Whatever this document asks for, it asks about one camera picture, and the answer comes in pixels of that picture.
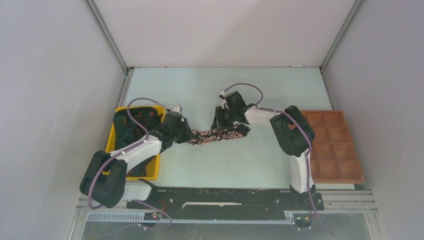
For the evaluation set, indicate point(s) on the pink rose floral tie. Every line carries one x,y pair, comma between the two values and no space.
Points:
220,133

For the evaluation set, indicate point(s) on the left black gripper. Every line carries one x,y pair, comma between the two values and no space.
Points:
187,134

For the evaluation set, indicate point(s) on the brown compartment tray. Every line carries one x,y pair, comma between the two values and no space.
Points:
334,159

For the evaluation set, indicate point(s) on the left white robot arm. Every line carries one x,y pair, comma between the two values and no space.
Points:
105,178

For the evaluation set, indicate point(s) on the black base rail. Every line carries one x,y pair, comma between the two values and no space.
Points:
229,203

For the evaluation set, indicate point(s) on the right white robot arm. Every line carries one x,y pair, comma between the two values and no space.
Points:
291,129

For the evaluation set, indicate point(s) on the pile of dark ties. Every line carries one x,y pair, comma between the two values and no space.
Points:
132,126

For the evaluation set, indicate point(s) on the white slotted cable duct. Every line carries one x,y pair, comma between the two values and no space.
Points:
148,217

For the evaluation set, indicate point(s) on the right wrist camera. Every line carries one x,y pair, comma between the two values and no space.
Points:
233,101

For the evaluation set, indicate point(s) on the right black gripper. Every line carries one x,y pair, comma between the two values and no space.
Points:
219,122

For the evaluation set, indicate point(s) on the aluminium frame rail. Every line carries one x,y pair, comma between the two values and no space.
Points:
334,202

